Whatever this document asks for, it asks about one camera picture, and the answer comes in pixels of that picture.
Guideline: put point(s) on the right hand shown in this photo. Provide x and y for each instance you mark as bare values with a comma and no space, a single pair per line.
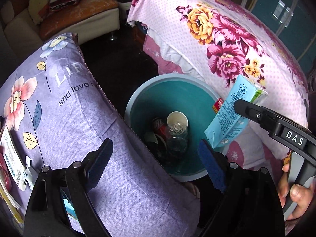
298,194

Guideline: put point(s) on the white paper cup in bin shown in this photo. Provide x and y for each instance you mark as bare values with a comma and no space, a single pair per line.
177,117

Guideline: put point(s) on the red small packet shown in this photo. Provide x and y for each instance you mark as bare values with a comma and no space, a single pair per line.
4,171

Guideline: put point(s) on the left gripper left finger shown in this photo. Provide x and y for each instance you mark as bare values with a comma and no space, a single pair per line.
95,163

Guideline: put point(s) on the teal round trash bin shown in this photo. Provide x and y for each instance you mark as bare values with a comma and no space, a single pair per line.
164,94

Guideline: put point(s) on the orange leather seat cushion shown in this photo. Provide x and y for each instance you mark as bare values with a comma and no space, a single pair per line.
73,14

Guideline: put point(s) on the red snack wrapper in bin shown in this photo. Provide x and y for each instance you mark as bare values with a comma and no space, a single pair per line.
159,129

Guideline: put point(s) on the beige sofa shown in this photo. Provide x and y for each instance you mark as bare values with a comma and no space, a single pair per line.
27,24

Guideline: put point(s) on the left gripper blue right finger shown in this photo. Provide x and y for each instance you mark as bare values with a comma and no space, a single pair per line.
213,163

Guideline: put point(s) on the light blue carton box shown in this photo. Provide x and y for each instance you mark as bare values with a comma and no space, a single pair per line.
228,124

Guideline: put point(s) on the clear plastic water bottle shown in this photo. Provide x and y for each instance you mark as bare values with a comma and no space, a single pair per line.
176,137

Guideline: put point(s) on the yellow patterned cushion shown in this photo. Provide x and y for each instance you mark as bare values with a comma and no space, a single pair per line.
38,10

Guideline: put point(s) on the pink floral bed sheet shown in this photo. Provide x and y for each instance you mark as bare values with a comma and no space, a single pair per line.
215,41

